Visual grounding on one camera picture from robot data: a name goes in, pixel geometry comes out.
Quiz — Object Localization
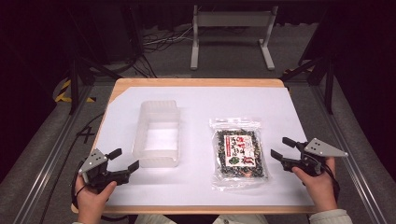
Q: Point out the white sheet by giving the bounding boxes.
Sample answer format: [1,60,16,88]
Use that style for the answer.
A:
[94,86,315,207]

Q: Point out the black floor cables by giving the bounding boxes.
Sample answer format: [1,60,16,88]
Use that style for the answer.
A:
[104,54,159,79]

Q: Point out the right hand-held gripper cable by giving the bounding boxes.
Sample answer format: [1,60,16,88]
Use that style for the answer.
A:
[322,161,341,202]

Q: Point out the person's right hand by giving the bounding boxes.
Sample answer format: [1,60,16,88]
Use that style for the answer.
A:
[291,157,339,213]

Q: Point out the aluminium rail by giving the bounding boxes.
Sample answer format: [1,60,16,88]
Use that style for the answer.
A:
[12,84,95,224]
[310,83,390,224]

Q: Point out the left hand-held gripper cable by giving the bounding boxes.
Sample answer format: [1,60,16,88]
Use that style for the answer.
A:
[70,160,86,208]

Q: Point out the hand-held gripper cable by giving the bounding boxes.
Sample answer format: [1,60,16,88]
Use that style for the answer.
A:
[322,161,341,202]
[70,160,86,208]

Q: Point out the black metal stand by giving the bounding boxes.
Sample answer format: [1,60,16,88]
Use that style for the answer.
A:
[66,46,123,116]
[279,46,336,115]

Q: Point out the yellow black hazard tape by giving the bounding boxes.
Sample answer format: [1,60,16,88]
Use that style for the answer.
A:
[53,78,96,104]

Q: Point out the wooden table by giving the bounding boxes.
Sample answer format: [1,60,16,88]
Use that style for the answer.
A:
[70,77,318,216]

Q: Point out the clear plastic container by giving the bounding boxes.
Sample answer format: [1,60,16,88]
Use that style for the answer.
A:
[132,100,182,169]

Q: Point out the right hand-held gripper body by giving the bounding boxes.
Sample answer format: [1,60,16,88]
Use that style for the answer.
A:
[280,137,349,177]

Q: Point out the white metal stand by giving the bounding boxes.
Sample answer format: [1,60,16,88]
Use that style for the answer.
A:
[190,4,280,71]

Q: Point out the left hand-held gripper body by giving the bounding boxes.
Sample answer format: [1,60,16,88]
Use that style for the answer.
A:
[78,148,131,193]

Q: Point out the black cable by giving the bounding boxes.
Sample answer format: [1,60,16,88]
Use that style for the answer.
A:
[38,113,106,224]

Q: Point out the white floor cables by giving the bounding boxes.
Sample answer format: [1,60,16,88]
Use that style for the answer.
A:
[142,25,194,52]

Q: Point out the person's left hand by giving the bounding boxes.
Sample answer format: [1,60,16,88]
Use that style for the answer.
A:
[74,175,118,224]

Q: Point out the clear snack packet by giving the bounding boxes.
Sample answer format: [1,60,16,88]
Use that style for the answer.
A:
[208,117,272,191]

